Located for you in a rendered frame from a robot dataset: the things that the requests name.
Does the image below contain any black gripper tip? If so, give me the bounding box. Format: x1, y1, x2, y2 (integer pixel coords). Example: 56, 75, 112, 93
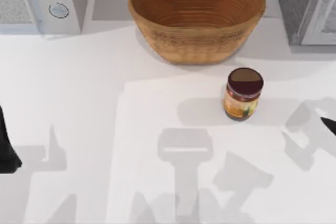
320, 116, 336, 137
0, 105, 23, 174

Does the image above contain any grey cabinet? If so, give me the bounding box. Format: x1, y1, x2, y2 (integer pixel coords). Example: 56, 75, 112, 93
272, 0, 336, 46

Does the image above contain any microwave knob with grey face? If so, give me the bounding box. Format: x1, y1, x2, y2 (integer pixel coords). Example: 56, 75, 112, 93
48, 2, 70, 19

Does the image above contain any brown woven basket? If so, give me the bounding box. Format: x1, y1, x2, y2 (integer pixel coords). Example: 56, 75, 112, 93
128, 0, 267, 66

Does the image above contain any glass jar with dark lid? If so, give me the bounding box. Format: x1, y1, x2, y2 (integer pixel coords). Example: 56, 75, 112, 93
223, 67, 264, 122

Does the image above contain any pale microwave oven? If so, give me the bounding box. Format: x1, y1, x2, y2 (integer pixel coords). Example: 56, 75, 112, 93
0, 0, 93, 35

